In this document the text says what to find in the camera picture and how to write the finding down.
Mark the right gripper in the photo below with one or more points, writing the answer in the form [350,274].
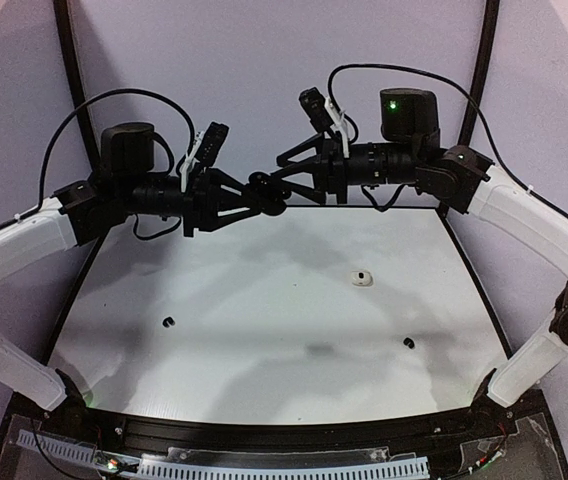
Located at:
[337,170]

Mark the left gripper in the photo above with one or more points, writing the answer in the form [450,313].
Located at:
[191,203]

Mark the black earbud charging case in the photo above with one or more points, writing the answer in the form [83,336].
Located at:
[270,194]

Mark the white earbud charging case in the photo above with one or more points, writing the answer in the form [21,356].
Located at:
[362,278]

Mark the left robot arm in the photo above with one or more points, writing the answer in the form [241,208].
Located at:
[76,215]

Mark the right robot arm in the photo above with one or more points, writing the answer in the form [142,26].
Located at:
[460,178]

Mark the black earbud left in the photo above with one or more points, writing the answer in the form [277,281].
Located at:
[168,322]

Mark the black earbud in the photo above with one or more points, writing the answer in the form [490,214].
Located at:
[408,342]
[168,322]

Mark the black earbud right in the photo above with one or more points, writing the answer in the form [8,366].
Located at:
[408,342]

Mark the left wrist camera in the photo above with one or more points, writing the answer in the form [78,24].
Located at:
[212,141]

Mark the left black frame post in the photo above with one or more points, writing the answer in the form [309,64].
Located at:
[66,38]

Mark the black front frame rail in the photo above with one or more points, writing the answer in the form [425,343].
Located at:
[149,434]

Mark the white slotted cable duct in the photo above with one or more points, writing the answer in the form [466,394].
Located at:
[178,463]

